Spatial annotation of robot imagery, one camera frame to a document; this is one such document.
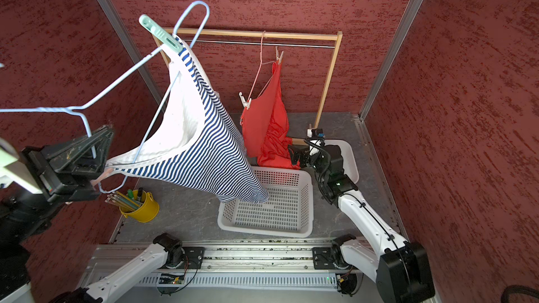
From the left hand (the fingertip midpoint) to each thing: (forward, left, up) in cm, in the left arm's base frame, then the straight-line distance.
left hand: (114, 133), depth 33 cm
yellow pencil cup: (+5, +23, -54) cm, 59 cm away
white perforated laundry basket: (+8, -32, -61) cm, 69 cm away
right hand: (+26, -34, -39) cm, 58 cm away
